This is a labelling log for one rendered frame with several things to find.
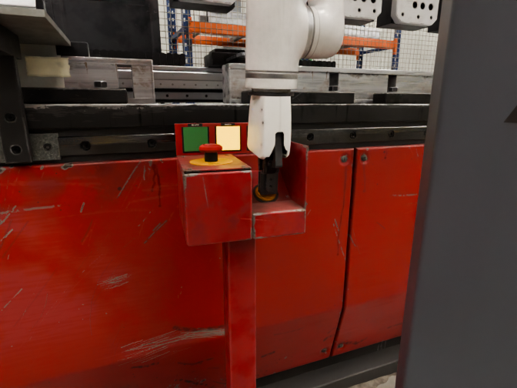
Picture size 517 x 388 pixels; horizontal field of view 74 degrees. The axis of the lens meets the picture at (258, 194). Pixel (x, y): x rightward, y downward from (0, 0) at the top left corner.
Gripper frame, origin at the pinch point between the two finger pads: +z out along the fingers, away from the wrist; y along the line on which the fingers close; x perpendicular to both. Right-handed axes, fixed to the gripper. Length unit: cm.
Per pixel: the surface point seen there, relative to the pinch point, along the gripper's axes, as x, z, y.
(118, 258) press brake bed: -28.0, 19.0, -13.8
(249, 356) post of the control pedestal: -3.9, 34.5, 3.9
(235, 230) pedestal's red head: -7.4, 5.4, 6.7
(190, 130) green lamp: -12.3, -8.0, -9.7
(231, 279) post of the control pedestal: -7.1, 17.2, 2.4
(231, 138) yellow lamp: -4.6, -6.2, -9.5
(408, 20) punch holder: 51, -33, -35
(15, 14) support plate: -35.5, -25.0, -3.7
